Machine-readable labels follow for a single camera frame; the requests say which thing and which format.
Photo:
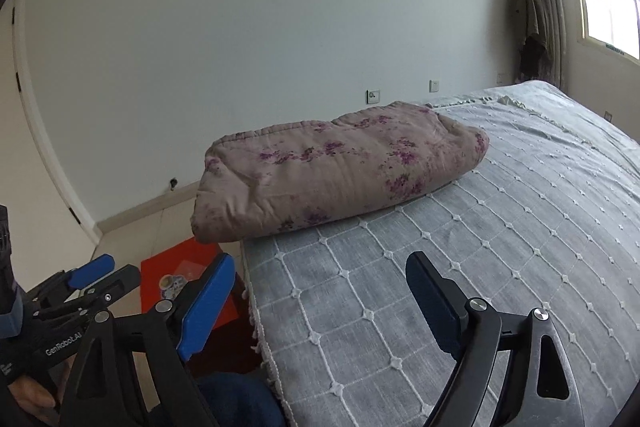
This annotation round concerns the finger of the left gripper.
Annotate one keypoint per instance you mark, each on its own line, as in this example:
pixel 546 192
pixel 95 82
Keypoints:
pixel 91 272
pixel 111 288

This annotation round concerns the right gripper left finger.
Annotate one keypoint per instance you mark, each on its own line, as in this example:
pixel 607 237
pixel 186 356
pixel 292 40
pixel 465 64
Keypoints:
pixel 104 387

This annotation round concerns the pink floral quilted garment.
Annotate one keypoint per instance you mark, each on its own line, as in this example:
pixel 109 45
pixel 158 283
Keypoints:
pixel 290 177

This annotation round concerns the hanging clothes in corner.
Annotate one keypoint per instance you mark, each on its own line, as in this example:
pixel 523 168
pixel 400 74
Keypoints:
pixel 531 23

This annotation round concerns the person's left hand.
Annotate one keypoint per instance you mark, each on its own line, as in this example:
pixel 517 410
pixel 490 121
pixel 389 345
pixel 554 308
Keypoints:
pixel 34 398

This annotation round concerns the red box on floor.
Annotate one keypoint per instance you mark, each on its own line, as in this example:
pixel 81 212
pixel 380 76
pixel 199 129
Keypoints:
pixel 164 275

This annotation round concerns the grey quilted bedspread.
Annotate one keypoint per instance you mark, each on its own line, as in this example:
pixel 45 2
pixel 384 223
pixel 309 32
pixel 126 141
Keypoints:
pixel 549 219

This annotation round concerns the white wall socket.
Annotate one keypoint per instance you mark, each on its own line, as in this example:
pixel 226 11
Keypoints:
pixel 435 84
pixel 373 96

